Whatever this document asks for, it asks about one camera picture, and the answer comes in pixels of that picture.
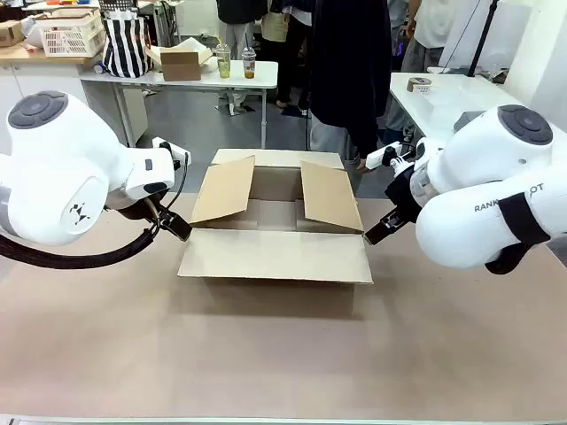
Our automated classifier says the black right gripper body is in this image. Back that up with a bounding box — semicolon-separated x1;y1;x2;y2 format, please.
384;165;425;223

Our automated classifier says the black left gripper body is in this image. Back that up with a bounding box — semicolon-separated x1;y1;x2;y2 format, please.
105;196;161;226

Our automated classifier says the brown cardboard shipping box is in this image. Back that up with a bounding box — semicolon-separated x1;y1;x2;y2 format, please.
176;148;375;286

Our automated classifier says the person's left forearm dark sleeve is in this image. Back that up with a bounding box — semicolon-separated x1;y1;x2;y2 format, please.
346;99;381;161

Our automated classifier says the small brown cardboard box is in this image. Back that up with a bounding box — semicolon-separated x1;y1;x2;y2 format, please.
159;50;203;82

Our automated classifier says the open cream cardboard box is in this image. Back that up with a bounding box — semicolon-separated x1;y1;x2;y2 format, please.
144;36;216;72

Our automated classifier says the white glossy table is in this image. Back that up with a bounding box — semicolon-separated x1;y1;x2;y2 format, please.
388;71;535;143

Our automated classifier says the brown tape roll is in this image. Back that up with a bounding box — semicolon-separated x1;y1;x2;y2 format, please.
406;76;435;96

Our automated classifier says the white folding table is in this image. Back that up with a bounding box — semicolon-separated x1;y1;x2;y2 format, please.
79;58;280;150

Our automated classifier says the person in dark jacket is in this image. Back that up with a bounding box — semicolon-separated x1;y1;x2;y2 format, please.
307;0;393;164

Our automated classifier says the white cabinet wooden top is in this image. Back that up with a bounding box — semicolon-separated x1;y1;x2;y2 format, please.
0;42;150;154

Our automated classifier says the black white striped bag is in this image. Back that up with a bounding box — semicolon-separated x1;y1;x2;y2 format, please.
97;0;154;80

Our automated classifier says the bystander in white shirt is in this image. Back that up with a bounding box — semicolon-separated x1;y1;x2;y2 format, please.
384;0;461;143

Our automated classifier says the plastic cup yellow drink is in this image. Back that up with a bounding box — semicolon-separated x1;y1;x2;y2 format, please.
214;42;233;81

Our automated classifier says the black stand pole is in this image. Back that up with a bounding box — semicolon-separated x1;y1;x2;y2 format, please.
468;0;498;79

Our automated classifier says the plastic cup orange drink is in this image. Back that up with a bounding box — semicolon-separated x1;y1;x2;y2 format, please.
240;34;259;81

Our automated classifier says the bystander in black clothes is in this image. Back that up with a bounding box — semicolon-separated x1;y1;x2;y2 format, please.
268;0;313;119

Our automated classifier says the large white storage crate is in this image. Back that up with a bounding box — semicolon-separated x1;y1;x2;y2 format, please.
34;6;106;59

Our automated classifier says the bystander in dark top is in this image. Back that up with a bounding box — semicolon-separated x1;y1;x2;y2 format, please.
215;0;270;117

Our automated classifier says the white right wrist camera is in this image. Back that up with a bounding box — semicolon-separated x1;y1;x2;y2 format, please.
365;137;429;178

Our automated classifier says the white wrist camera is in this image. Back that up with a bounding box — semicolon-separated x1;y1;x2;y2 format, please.
151;136;192;172
365;137;429;178

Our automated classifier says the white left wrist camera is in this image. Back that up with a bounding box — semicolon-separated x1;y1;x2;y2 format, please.
151;136;192;172

